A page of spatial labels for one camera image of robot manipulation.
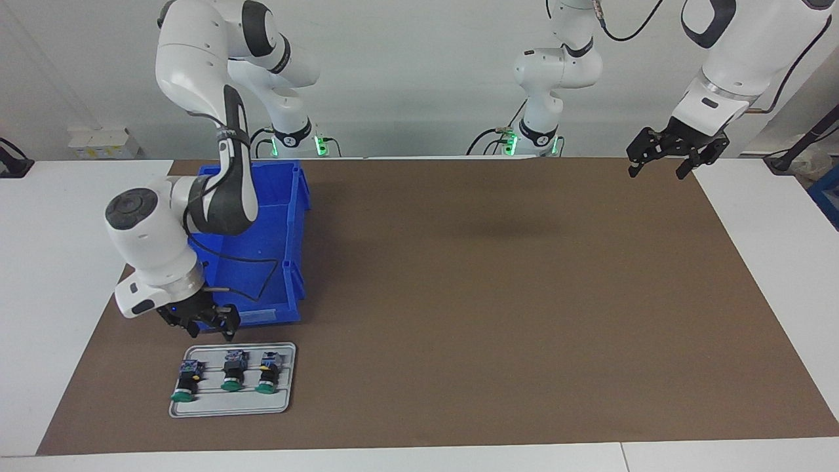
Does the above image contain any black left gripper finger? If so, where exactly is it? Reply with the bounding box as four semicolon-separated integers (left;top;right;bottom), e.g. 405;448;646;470
675;136;730;181
626;129;663;179

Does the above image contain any black stand pole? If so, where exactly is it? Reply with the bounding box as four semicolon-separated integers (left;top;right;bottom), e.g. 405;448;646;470
764;105;839;174

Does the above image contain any black left base cable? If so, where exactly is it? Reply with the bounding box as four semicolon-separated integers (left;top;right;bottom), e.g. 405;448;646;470
467;98;528;157

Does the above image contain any brown table mat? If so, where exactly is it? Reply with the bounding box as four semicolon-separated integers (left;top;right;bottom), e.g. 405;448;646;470
36;157;839;456

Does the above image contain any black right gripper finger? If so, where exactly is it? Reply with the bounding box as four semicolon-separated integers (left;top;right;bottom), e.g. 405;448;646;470
157;308;197;338
211;305;241;343

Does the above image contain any blue plastic storage bin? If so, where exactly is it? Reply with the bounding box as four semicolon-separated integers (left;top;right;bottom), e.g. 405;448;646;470
169;161;312;330

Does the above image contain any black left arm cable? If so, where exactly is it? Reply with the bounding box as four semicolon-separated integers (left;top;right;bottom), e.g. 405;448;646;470
593;0;833;115

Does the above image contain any green push button switch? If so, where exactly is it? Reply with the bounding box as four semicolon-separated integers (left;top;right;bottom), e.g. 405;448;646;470
220;349;250;393

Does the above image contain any black table clamp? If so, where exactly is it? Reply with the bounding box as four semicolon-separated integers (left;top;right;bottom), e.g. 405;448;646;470
0;138;35;179

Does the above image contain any green button with yellow ring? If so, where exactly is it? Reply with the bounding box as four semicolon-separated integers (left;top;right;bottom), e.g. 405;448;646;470
254;351;284;395

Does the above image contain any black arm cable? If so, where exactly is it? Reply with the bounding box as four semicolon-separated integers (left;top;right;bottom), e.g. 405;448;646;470
184;108;281;304
593;0;833;115

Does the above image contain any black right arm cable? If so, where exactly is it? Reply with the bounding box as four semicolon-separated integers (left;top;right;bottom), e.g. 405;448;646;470
184;108;281;304

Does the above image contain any black base cable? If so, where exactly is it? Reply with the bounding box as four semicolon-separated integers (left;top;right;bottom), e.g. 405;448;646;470
467;98;528;157
244;126;276;159

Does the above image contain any black right base cable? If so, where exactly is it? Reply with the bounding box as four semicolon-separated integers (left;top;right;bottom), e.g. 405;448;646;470
244;126;276;159

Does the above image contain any white cardboard box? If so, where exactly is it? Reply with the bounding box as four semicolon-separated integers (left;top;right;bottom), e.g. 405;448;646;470
68;127;140;160

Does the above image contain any grey metal tray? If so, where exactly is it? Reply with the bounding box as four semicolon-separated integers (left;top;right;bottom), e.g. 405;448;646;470
168;342;297;419

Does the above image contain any green button with grey block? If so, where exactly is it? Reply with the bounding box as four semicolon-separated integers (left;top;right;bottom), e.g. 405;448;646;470
170;359;204;403

